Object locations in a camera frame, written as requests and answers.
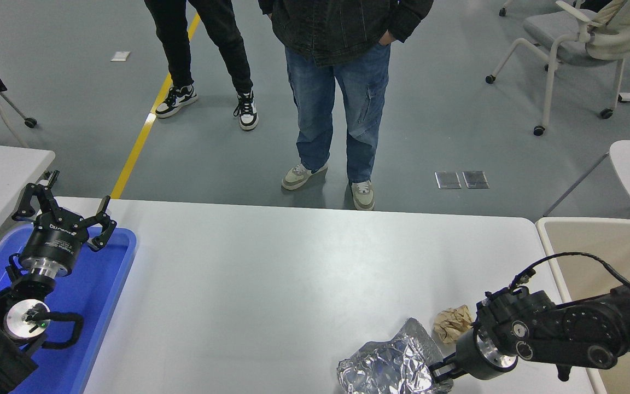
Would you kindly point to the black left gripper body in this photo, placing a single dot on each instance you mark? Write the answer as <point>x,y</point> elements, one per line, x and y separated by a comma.
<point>52,241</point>

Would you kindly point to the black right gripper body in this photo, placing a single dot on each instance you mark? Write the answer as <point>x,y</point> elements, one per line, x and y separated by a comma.
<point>465,358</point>

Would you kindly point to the tan paper ball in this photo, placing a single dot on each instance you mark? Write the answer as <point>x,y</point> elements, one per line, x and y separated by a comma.
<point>451,323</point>

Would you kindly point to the silver foil tray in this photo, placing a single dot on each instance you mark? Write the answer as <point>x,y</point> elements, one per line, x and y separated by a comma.
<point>386,366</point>

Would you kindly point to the blue plastic tray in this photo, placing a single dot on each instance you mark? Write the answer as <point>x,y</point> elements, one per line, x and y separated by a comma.
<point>101,284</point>

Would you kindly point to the large pale plastic bin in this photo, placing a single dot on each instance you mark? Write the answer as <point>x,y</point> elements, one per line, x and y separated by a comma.
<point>594,241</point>

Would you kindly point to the silver floor socket plate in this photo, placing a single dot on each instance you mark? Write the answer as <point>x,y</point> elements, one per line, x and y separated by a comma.
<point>476,179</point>
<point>448,180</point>

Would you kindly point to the person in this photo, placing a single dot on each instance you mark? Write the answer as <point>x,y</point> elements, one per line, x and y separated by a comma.
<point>320,98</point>
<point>178,54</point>

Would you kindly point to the white wheeled chair leg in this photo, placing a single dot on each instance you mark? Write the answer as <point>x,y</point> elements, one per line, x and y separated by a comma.
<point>503,11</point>

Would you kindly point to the white frame grey seat chair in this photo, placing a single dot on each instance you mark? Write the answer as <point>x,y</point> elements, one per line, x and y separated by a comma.
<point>553,33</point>

